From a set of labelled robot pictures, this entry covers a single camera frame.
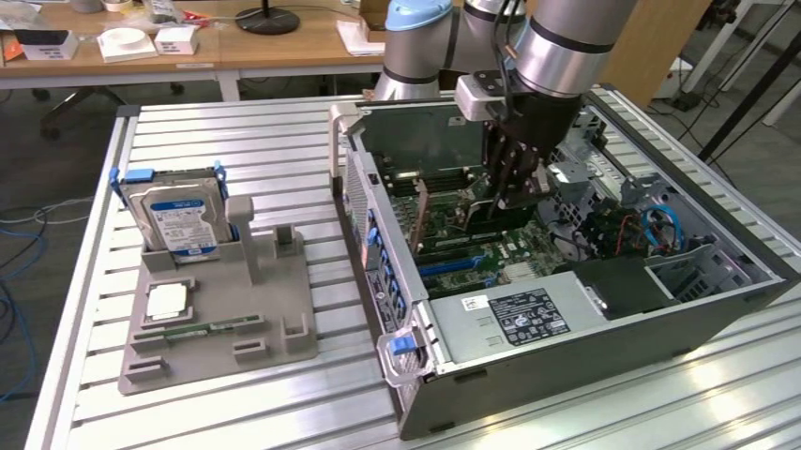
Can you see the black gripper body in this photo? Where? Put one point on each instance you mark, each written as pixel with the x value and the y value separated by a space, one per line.
pixel 545 122

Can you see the black graphics card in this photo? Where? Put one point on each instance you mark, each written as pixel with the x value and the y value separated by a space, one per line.
pixel 479 220

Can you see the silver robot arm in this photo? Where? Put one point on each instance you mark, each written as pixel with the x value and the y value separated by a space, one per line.
pixel 564 47

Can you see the metal drive cage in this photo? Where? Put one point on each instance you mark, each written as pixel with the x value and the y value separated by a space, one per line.
pixel 583 178

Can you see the green motherboard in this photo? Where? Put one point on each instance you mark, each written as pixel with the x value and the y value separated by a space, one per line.
pixel 532 248

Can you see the blue expansion slot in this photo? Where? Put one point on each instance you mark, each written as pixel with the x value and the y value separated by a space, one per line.
pixel 451 267

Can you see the wooden cabinet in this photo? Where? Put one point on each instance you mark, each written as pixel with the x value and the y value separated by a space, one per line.
pixel 669 42

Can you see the grey disk bay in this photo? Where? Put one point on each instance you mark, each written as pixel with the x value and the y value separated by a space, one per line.
pixel 688 276

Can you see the black slanted pole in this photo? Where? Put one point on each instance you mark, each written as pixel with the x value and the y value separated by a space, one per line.
pixel 751 96

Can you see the grey power supply unit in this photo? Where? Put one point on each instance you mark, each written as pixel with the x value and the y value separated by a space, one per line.
pixel 532 337

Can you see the white papers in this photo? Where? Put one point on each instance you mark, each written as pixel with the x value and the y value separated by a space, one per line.
pixel 360 42

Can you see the cardboard box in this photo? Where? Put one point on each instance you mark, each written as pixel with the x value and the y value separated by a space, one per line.
pixel 373 11

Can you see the blue case latch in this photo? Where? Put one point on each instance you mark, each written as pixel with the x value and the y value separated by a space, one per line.
pixel 402 348

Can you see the dark grey PC case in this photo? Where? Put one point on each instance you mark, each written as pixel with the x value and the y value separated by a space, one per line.
pixel 564 375

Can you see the wooden desk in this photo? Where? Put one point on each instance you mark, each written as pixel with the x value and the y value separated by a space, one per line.
pixel 94 68
pixel 282 51

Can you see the black lamp base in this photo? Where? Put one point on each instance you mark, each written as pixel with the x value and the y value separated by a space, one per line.
pixel 266 23

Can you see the hard disk in blue caddy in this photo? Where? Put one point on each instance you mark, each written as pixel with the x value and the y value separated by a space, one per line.
pixel 178 225

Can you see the silver CPU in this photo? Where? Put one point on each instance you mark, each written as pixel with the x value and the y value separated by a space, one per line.
pixel 168 302

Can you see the small white labelled box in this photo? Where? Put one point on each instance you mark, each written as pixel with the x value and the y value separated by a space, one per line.
pixel 177 41

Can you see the green RAM stick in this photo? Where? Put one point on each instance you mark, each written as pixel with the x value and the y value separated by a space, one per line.
pixel 188 332

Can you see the grey parts rack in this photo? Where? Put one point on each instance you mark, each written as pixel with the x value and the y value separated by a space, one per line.
pixel 213 361

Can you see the clear plastic bag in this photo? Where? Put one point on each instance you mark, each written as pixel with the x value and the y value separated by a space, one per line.
pixel 164 11

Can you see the white square tape holder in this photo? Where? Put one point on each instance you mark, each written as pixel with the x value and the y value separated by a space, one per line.
pixel 129 44

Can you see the black chair base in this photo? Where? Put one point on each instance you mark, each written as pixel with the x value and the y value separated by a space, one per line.
pixel 82 100

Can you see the grey cup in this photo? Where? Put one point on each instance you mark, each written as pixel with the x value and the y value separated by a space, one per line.
pixel 86 5

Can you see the white box with black lid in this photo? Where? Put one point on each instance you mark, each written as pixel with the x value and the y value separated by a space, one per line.
pixel 47 44

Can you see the orange box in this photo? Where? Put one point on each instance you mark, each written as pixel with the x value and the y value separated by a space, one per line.
pixel 10 49

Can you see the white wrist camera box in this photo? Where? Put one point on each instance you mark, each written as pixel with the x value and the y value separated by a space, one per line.
pixel 476 100

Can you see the white desk frame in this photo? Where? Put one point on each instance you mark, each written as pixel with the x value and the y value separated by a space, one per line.
pixel 710 51

